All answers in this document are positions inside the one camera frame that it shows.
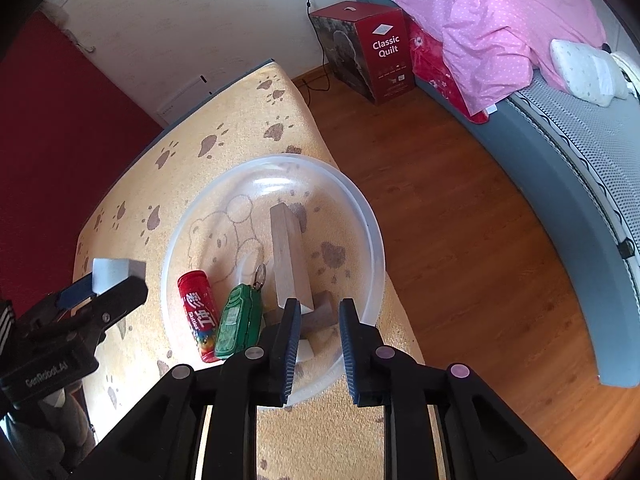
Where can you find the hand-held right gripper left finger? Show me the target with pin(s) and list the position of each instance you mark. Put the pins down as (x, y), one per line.
(290, 355)

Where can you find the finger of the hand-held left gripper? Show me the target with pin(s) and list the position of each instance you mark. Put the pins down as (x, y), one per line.
(77, 294)
(122, 302)

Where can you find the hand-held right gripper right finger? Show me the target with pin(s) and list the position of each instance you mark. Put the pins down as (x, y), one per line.
(348, 360)

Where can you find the white charger adapter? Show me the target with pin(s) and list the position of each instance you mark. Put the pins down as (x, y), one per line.
(112, 272)

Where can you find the small brown wooden block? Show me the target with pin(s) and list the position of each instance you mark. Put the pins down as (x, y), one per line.
(320, 312)

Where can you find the green bottle-shaped tin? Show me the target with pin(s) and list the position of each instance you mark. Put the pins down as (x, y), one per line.
(237, 320)

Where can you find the red candy can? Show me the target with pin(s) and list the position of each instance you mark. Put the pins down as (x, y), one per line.
(197, 315)

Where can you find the long light wooden block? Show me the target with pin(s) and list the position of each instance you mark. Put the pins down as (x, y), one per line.
(290, 260)

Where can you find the clear plastic basin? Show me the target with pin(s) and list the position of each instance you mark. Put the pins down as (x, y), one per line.
(350, 240)

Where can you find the person's left hand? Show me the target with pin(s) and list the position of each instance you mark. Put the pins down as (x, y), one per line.
(55, 435)

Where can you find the yellow paw print blanket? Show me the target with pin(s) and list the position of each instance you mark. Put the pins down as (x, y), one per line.
(150, 185)

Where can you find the red quilt box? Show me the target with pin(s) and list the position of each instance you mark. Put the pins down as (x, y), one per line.
(385, 60)

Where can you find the red floral bag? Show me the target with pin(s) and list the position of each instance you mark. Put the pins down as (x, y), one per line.
(425, 55)

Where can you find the grey patterned mattress pad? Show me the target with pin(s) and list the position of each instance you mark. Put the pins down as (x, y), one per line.
(590, 135)

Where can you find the pink dotted quilt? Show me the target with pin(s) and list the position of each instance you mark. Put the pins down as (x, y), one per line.
(490, 20)

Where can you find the white pillow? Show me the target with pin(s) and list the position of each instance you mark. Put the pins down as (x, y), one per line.
(585, 70)

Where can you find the white round object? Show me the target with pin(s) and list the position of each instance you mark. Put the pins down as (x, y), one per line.
(627, 70)

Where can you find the grey bed frame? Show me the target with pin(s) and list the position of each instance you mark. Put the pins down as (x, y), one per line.
(560, 200)

